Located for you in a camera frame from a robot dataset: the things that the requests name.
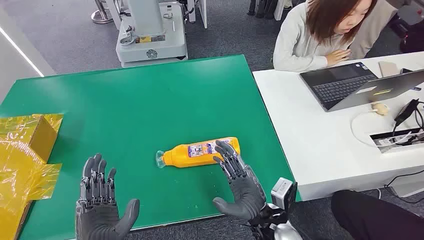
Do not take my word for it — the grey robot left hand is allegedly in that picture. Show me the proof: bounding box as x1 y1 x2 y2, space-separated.
75 152 141 240

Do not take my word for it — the person's right hand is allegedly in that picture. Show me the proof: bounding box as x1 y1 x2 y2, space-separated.
325 48 352 67

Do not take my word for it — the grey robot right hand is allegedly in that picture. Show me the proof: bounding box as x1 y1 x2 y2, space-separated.
211 139 268 222

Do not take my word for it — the orange bottle with clear cap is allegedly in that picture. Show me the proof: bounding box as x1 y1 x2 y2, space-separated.
155 136 241 169

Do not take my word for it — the dark grey open laptop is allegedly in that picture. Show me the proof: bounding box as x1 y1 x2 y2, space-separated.
299 61 424 113

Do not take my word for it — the person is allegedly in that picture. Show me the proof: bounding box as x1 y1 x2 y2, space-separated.
272 0 402 73
331 189 424 240

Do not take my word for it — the black power adapter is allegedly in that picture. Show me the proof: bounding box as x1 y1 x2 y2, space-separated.
394 98 420 127

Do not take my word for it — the white desk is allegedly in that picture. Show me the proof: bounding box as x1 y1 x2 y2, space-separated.
252 51 424 202

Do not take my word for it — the yellow taped cardboard box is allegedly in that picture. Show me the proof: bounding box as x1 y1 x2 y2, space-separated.
0 113 64 240

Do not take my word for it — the white table leg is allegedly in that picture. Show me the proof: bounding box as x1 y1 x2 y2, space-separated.
185 0 209 29

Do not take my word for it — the chrome stand base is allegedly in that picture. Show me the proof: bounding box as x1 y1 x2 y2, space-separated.
90 0 114 25

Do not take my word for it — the beige cable plug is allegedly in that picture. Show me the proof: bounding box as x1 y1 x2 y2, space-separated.
370 101 390 117

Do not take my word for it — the white cable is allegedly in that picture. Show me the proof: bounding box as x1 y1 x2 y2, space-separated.
350 109 424 148

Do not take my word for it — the desk cable tray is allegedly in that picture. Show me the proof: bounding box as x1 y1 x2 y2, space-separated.
369 128 424 154

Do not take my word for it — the black floor cable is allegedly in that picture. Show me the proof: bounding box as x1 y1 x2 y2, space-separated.
384 169 424 205

